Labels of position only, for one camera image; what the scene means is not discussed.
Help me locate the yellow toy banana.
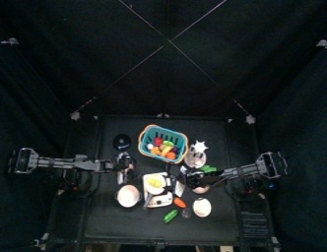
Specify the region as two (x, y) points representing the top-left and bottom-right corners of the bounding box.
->
(160, 146), (175, 158)

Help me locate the teal toy shopping basket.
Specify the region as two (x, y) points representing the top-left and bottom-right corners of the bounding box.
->
(137, 124), (191, 164)

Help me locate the pink toy bowl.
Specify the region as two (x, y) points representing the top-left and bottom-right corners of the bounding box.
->
(191, 184), (211, 195)

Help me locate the white toy card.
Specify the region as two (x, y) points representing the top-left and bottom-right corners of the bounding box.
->
(175, 181), (187, 198)

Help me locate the white toy pot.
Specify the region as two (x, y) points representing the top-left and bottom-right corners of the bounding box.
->
(114, 184), (144, 209)

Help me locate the white toy bowl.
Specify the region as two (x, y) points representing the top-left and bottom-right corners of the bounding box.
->
(192, 197), (213, 219)

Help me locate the yellow toy food piece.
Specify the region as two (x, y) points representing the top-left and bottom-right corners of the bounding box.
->
(147, 177), (165, 189)

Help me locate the white star-shaped toy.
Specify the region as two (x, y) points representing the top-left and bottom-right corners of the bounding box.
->
(191, 140), (209, 154)

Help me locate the green toy pea pod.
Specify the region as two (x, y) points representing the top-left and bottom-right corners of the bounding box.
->
(163, 209), (180, 223)

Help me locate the orange toy carrot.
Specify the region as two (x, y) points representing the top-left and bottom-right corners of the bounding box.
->
(173, 197), (189, 209)

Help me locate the black round disc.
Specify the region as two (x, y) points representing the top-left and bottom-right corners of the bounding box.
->
(113, 133), (133, 152)

